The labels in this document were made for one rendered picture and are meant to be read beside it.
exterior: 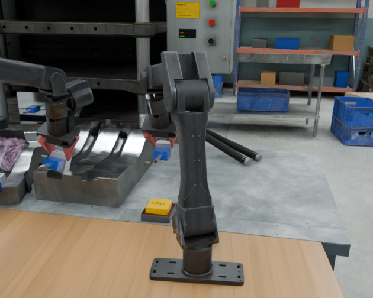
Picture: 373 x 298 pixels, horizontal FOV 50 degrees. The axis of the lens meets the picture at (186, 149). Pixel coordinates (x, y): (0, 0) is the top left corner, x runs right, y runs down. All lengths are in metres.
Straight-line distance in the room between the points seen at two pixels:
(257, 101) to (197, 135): 4.04
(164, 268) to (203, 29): 1.23
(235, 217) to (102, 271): 0.41
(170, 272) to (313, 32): 7.05
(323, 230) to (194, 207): 0.42
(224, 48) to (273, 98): 3.01
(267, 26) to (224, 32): 5.83
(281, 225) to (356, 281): 1.34
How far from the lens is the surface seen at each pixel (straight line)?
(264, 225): 1.11
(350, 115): 4.61
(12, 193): 1.27
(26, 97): 2.16
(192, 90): 0.80
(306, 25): 7.72
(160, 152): 1.18
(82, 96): 1.13
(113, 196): 1.18
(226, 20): 1.87
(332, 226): 1.16
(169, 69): 0.81
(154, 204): 1.11
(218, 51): 1.88
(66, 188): 1.23
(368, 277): 2.48
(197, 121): 0.81
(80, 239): 1.06
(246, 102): 4.84
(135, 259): 0.96
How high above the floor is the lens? 1.33
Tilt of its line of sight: 18 degrees down
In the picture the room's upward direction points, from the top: 1 degrees clockwise
